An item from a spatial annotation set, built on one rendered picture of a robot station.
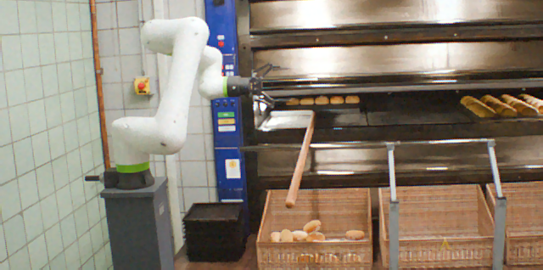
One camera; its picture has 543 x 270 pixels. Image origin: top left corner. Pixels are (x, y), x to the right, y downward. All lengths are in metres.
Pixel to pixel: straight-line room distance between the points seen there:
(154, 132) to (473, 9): 1.83
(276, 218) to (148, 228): 1.22
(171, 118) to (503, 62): 1.84
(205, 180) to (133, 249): 1.20
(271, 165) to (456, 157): 1.01
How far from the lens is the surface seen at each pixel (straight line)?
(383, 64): 3.04
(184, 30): 2.10
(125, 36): 3.27
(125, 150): 2.05
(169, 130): 1.95
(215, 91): 2.52
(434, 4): 3.07
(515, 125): 3.21
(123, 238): 2.13
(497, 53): 3.14
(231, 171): 3.17
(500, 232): 2.69
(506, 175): 3.26
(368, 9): 3.04
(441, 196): 3.16
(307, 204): 3.14
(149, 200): 2.05
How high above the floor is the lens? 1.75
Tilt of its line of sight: 9 degrees down
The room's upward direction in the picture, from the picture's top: 3 degrees counter-clockwise
